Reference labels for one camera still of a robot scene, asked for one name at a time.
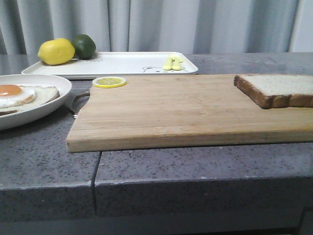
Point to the bread slice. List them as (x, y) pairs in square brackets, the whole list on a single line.
[(43, 96), (277, 90)]

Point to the fried egg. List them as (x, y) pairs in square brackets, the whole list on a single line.
[(14, 95)]

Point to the white round plate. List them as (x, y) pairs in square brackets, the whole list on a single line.
[(17, 119)]

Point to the lemon slice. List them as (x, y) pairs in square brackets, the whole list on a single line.
[(109, 82)]

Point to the green lime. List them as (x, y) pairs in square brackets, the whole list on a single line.
[(84, 46)]

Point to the wooden cutting board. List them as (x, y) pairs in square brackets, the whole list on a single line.
[(181, 110)]

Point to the yellow lemon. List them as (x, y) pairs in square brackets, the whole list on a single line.
[(57, 51)]

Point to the white bear tray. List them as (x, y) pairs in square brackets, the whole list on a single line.
[(113, 63)]

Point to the grey curtain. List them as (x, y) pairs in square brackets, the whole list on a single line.
[(188, 26)]

